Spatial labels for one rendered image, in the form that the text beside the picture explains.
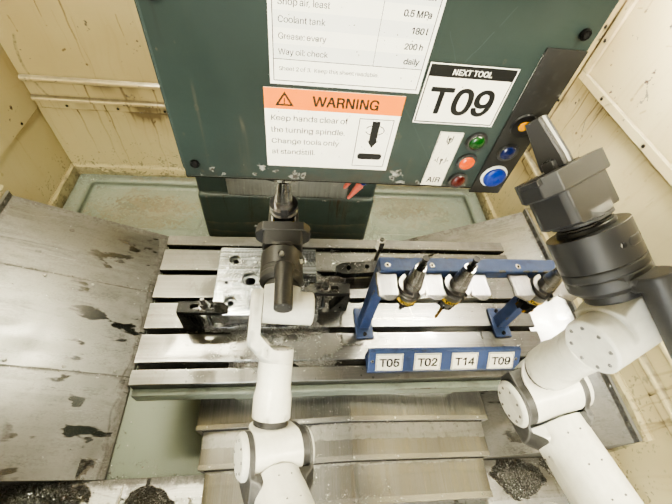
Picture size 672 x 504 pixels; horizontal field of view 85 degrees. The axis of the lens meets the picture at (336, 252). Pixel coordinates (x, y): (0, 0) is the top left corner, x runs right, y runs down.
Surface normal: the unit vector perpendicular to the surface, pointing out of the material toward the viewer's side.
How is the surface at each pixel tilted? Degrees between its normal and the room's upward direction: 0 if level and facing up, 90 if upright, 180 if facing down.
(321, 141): 90
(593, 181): 30
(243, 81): 90
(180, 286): 0
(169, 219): 0
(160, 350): 0
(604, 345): 100
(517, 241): 25
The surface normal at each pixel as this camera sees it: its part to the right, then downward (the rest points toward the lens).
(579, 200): 0.37, -0.16
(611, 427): -0.31, -0.54
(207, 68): 0.06, 0.80
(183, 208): 0.11, -0.59
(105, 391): 0.50, -0.54
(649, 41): -0.99, -0.02
